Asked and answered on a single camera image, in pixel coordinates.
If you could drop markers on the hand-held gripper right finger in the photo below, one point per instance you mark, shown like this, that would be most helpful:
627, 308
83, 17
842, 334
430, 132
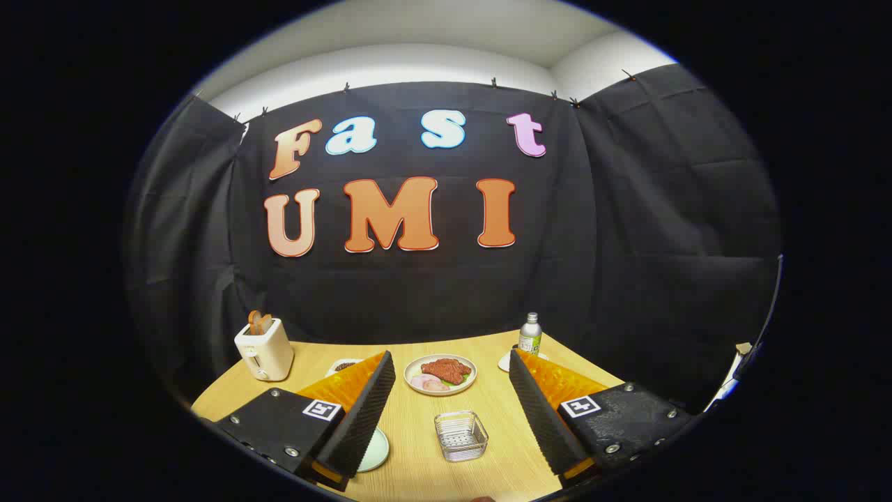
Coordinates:
543, 418

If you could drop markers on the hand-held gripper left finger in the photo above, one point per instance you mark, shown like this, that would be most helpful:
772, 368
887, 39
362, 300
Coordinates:
362, 418

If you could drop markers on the light blue plate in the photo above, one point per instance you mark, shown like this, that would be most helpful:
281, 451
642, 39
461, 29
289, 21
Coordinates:
376, 452

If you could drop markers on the white sectioned tray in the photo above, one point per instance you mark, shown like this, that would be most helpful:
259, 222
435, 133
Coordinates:
343, 365

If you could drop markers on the small white dish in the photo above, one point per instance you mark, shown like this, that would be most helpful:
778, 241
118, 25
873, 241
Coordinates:
504, 362

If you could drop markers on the pale pink ham slice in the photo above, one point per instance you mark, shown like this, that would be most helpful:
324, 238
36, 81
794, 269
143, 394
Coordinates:
421, 381

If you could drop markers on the red ham slice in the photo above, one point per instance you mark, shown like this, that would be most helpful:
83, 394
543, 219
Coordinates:
435, 385

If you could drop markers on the green label metal bottle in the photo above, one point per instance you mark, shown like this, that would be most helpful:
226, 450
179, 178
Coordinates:
530, 338

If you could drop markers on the white oval plate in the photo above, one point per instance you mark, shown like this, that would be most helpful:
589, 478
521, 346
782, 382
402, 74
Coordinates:
465, 385

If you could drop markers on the green lettuce leaf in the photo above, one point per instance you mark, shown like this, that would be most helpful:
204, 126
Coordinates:
460, 381

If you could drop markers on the brown steak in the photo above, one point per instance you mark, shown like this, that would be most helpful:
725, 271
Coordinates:
446, 369

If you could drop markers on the cream white toaster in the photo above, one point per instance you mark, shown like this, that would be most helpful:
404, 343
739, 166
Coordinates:
268, 352

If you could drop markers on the black backdrop cloth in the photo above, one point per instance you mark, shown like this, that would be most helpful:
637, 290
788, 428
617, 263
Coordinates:
418, 293

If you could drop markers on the brown toast slice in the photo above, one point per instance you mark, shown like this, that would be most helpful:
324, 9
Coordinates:
259, 323

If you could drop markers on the white flat object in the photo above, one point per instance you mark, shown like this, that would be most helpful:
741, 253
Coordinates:
728, 380

